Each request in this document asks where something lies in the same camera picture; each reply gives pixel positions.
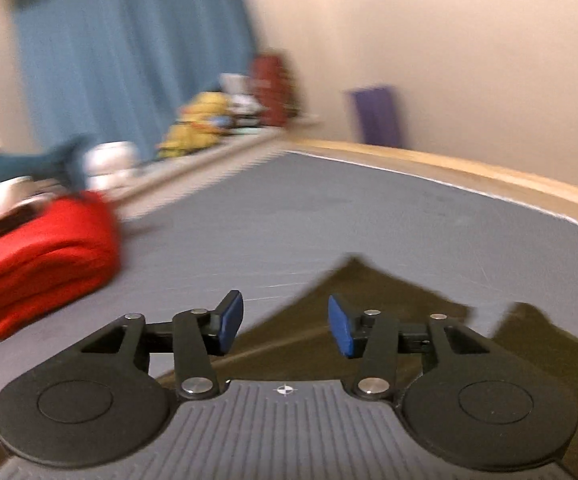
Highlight brown corduroy pants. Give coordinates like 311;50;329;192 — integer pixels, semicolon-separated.
212;257;578;478

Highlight red folded blanket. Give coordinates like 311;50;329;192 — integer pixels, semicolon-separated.
0;191;121;340

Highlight white plush toy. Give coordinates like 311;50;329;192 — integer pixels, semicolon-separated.
84;141;140;192

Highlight teal shark plush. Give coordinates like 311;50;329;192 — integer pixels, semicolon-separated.
0;136;92;192

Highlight yellow plush toy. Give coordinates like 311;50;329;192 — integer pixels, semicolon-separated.
157;91;233;159

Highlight panda plush toy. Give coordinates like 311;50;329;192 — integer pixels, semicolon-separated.
219;73;264;128

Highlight dark red cushion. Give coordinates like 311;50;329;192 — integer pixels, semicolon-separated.
250;51;300;128

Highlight wooden bed frame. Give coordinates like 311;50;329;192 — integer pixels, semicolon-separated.
110;128;578;226

